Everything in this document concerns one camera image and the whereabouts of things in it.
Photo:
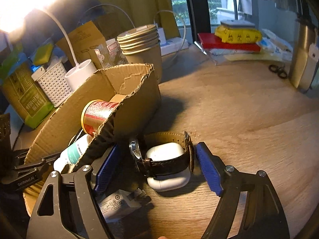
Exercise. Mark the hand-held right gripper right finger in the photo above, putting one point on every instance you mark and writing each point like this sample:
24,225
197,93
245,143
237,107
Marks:
208,169

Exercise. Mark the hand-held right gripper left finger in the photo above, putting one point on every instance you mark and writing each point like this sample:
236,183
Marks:
107,169

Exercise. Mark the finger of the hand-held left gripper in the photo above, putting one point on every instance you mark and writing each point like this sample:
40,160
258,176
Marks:
51,157

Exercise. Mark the white earbuds case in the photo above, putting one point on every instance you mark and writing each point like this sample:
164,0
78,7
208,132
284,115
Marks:
162,151

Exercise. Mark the red metal can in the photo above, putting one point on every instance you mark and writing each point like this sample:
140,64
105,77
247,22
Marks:
97,117

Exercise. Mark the torn brown cardboard box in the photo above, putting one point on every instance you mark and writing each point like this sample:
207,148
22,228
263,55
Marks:
139,109

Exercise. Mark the white pill bottle green label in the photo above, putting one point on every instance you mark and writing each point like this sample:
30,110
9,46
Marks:
74,154

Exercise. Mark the white charger adapter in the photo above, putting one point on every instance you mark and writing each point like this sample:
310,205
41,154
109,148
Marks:
117,204

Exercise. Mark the green printed carton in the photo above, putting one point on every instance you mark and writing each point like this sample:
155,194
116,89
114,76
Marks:
27,104

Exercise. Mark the white woven plastic basket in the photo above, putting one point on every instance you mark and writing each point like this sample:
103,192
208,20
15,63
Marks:
54,84

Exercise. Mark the white tissue pack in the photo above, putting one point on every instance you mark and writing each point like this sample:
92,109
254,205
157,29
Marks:
39,72

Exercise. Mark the white desk lamp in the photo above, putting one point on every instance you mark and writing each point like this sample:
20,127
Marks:
79,76

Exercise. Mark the yellow green sponge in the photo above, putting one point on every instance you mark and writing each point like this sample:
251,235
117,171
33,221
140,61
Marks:
43,53

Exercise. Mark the clear plastic folder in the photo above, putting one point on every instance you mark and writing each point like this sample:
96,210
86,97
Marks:
224,58

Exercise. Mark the patterned clear glass cup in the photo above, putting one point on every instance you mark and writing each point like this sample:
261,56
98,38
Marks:
112,54

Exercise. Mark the stack of brown paper cups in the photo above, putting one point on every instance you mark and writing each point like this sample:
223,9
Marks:
144,59

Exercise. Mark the brown lamp carton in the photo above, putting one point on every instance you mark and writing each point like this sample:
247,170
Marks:
84,37

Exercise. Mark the white power strip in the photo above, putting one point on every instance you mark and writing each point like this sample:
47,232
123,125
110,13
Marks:
174,46

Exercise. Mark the yellow printed packet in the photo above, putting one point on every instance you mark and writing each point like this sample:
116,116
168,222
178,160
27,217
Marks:
236,36

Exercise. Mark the white plastic packet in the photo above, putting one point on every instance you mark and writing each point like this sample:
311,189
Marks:
274,44

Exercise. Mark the stainless steel thermos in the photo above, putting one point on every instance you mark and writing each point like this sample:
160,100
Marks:
302,59

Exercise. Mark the white grey flat box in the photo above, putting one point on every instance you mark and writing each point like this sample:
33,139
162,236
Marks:
236,24

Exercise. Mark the olive green curtain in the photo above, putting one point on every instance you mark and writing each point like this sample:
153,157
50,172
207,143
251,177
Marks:
139,0

